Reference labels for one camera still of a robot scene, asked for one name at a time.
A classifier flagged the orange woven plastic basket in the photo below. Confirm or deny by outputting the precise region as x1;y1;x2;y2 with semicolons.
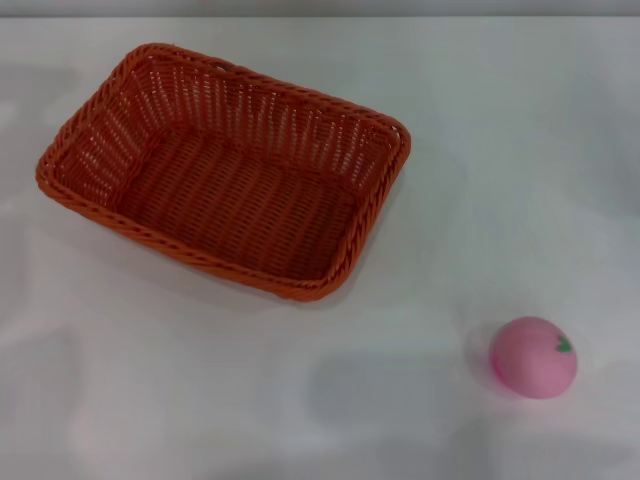
35;42;413;304

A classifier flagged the pink toy peach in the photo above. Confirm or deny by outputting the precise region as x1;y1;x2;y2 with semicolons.
489;315;580;400

